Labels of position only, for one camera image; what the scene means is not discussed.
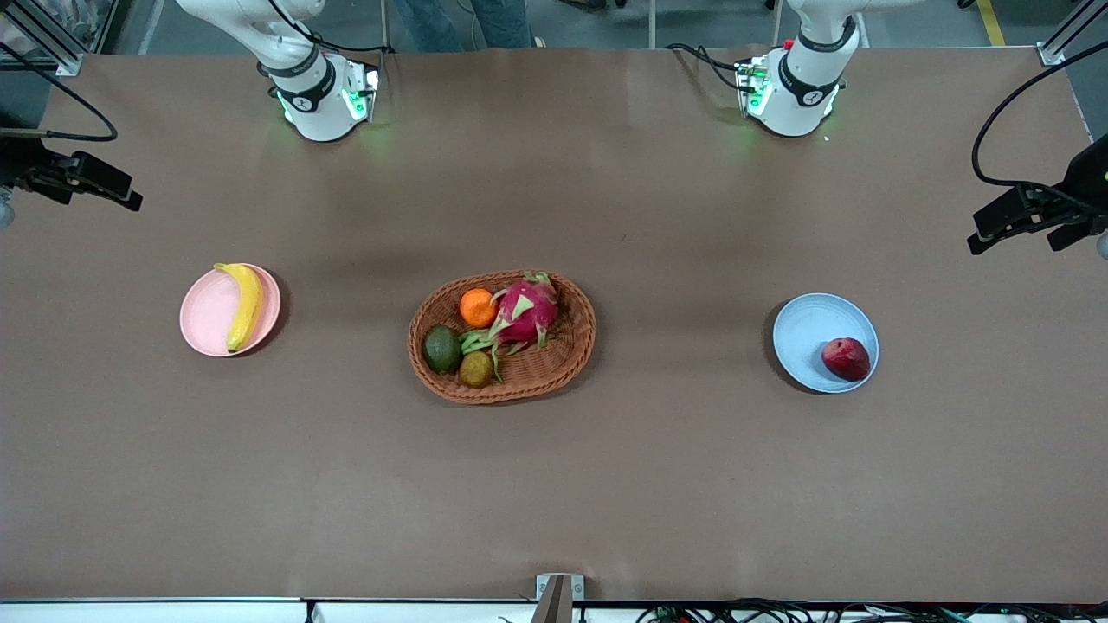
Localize blue plate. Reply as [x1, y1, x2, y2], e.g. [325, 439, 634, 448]
[772, 292, 880, 395]

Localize orange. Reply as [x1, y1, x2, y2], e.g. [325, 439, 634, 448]
[459, 287, 500, 330]

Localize green avocado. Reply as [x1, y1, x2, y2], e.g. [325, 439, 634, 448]
[422, 324, 464, 376]

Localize pink plate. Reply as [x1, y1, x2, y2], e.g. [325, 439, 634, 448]
[179, 263, 281, 357]

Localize dark red apple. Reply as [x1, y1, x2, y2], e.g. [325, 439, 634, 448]
[821, 337, 872, 382]

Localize yellow banana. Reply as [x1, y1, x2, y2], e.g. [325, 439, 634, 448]
[214, 262, 263, 353]

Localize aluminium frame profile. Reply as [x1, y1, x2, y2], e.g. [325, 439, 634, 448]
[0, 0, 85, 77]
[1037, 0, 1108, 67]

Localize brown wicker basket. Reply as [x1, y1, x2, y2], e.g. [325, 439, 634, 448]
[408, 270, 598, 405]

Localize black cable bundle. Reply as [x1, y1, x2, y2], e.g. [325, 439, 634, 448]
[636, 597, 1108, 623]

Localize pink dragon fruit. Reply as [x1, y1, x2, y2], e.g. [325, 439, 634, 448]
[459, 271, 561, 383]

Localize black base cable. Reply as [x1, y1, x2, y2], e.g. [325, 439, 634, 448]
[264, 0, 392, 55]
[665, 43, 750, 93]

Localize brown-green kiwi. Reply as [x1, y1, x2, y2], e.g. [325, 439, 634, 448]
[459, 350, 496, 389]

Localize person legs in jeans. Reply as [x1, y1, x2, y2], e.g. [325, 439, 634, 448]
[394, 0, 546, 50]

